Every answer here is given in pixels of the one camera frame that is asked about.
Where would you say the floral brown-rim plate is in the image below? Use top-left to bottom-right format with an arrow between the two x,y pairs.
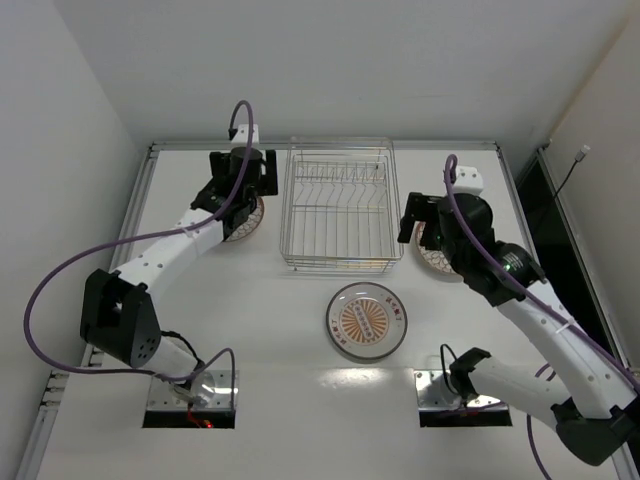
413,222 -> 462,283
225,197 -> 265,242

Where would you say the black wall cable with plug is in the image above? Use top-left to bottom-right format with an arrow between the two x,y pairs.
524,144 -> 591,236

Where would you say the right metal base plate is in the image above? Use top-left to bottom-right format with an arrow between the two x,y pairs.
414,370 -> 509,414

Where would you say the wire dish rack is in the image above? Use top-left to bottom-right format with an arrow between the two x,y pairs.
280,137 -> 404,274

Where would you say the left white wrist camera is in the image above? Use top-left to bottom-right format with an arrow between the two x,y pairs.
231,124 -> 260,147

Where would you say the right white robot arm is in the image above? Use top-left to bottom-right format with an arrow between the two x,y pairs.
398,192 -> 639,466

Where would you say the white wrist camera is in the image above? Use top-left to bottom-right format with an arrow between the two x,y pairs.
231,124 -> 260,147
453,165 -> 484,196

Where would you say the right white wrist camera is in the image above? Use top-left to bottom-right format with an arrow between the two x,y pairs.
453,165 -> 484,196

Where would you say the orange sunburst plate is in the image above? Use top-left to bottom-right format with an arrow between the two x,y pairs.
325,282 -> 409,363

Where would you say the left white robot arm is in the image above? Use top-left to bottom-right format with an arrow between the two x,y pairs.
80,147 -> 278,404

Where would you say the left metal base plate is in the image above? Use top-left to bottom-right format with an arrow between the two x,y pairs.
146,370 -> 238,413

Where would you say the metal base plate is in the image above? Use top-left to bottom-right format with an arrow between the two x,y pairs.
414,370 -> 509,414
146,370 -> 238,413

